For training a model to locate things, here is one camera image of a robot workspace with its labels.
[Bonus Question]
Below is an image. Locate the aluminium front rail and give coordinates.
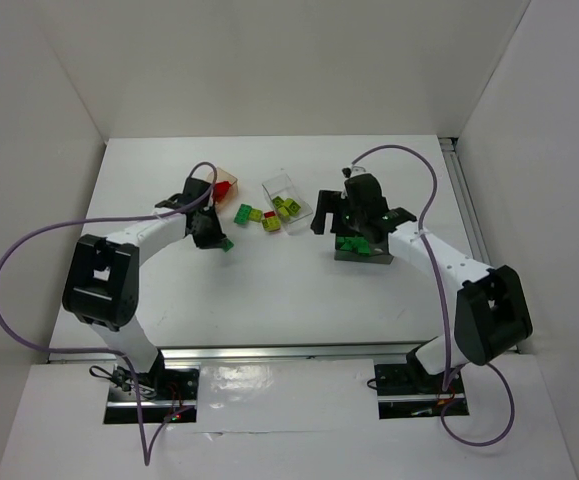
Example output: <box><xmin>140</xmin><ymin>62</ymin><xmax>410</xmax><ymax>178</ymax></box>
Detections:
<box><xmin>46</xmin><ymin>341</ymin><xmax>420</xmax><ymax>364</ymax></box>

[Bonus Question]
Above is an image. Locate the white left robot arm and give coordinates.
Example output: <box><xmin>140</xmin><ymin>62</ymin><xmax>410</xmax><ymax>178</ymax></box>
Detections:
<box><xmin>62</xmin><ymin>177</ymin><xmax>233</xmax><ymax>390</ymax></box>

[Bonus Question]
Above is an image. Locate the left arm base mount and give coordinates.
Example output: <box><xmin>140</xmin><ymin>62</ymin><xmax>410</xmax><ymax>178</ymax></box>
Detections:
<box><xmin>89</xmin><ymin>365</ymin><xmax>200</xmax><ymax>425</ymax></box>

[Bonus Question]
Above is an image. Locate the clear plastic container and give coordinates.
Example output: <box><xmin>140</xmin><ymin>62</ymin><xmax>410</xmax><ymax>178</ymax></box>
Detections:
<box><xmin>262</xmin><ymin>173</ymin><xmax>313</xmax><ymax>235</ymax></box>

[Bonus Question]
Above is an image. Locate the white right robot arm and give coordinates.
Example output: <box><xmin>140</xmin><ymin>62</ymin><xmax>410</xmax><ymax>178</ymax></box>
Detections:
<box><xmin>310</xmin><ymin>173</ymin><xmax>533</xmax><ymax>385</ymax></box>

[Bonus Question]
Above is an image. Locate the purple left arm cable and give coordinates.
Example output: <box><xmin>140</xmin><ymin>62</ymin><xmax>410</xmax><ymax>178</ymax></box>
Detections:
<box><xmin>0</xmin><ymin>161</ymin><xmax>218</xmax><ymax>466</ymax></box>

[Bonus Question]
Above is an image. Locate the lime square lego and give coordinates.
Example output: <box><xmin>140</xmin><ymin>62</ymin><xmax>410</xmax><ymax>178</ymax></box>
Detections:
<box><xmin>284</xmin><ymin>198</ymin><xmax>301</xmax><ymax>216</ymax></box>

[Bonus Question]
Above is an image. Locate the green curved lego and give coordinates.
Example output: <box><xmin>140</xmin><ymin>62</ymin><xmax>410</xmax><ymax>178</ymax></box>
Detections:
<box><xmin>222</xmin><ymin>239</ymin><xmax>234</xmax><ymax>252</ymax></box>

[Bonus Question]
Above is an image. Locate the red curved lego brick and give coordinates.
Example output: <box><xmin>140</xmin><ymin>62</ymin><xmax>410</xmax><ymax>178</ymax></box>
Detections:
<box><xmin>213</xmin><ymin>181</ymin><xmax>231</xmax><ymax>201</ymax></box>

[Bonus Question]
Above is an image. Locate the lime 2x2 lego brick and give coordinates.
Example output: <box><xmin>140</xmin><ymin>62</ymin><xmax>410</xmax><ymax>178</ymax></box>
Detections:
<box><xmin>261</xmin><ymin>216</ymin><xmax>282</xmax><ymax>233</ymax></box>

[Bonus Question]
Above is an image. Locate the dark grey translucent container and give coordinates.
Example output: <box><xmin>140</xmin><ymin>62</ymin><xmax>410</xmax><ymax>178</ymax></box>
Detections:
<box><xmin>334</xmin><ymin>235</ymin><xmax>393</xmax><ymax>265</ymax></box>

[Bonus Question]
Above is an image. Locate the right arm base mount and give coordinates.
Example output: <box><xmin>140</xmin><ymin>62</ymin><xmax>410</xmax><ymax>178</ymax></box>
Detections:
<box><xmin>366</xmin><ymin>350</ymin><xmax>469</xmax><ymax>420</ymax></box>

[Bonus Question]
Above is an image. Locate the orange translucent plastic container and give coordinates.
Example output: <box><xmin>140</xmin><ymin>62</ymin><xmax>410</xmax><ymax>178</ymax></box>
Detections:
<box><xmin>205</xmin><ymin>167</ymin><xmax>239</xmax><ymax>211</ymax></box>

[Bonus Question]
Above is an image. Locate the lime curved lego brick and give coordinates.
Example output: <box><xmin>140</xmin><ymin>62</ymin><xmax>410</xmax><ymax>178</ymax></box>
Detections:
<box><xmin>272</xmin><ymin>196</ymin><xmax>285</xmax><ymax>210</ymax></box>

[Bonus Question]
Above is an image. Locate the lime lego under green plate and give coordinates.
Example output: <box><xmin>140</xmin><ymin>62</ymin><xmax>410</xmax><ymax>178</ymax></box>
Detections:
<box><xmin>248</xmin><ymin>208</ymin><xmax>263</xmax><ymax>222</ymax></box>

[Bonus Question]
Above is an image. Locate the green L-shaped lego plate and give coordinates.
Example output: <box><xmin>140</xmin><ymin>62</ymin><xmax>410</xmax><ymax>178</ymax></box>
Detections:
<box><xmin>234</xmin><ymin>204</ymin><xmax>252</xmax><ymax>226</ymax></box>

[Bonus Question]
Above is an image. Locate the aluminium side rail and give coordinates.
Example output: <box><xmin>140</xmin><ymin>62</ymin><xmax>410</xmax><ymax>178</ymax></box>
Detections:
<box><xmin>438</xmin><ymin>137</ymin><xmax>491</xmax><ymax>265</ymax></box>

